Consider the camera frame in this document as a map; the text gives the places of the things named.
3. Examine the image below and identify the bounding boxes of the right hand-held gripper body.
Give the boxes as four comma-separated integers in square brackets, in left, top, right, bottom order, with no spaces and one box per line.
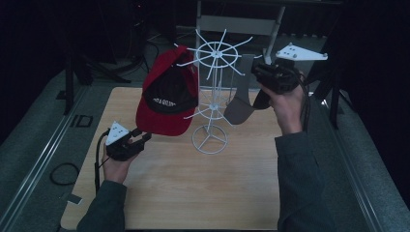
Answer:
[257,42,329,96]

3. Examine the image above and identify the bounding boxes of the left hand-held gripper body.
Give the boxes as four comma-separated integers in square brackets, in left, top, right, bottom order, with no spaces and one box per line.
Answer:
[104,120,145,162]

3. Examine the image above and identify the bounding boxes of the red baseball cap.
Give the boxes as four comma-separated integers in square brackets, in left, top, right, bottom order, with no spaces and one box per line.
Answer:
[134,44,200,137]

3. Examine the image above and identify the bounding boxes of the grey sun visor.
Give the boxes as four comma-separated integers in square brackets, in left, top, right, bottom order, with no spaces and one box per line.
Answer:
[222,53,275,126]

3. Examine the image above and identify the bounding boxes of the white wire display rack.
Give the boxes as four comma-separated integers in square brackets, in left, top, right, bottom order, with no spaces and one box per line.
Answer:
[173,28,264,156]

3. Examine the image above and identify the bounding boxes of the person's left hand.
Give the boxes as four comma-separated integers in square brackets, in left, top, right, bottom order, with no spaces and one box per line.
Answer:
[102,138,137,185]

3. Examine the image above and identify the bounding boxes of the person's right hand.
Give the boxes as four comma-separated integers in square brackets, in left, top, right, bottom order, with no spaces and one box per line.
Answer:
[257,81,308,135]

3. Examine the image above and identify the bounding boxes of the black tripod stand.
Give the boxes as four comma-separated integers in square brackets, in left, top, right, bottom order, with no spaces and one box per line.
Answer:
[63,52,132,116]
[304,54,346,131]

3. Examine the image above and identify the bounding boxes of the grey tape piece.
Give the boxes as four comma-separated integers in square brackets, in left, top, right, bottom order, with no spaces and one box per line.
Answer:
[67,193,83,206]

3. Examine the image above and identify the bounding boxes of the left hand-held gripper cable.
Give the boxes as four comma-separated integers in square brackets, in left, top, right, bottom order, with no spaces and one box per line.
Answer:
[94,128,111,195]

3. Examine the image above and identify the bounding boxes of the hand-held gripper cable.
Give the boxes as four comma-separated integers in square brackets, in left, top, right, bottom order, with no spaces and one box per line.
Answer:
[297,71,313,133]
[94,128,111,195]

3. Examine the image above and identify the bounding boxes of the right hand-held gripper cable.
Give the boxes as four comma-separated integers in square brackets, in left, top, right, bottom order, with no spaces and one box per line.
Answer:
[297,71,313,133]

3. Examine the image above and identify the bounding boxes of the black rectangular floor bracket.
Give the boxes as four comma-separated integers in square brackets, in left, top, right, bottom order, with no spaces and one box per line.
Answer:
[70,114,95,129]

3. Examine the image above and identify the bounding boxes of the white metal desk frame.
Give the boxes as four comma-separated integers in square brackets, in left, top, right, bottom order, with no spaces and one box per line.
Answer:
[191,0,287,76]

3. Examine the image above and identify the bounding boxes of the black floor cables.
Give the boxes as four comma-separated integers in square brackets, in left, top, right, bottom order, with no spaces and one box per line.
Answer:
[140,40,162,81]

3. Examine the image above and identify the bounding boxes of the black cable loop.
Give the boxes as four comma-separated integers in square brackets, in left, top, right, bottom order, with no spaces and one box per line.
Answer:
[49,162,81,187]

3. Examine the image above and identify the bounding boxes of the metal floor rail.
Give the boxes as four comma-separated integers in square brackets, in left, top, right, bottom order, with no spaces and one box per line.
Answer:
[320,96,388,232]
[0,86,89,232]

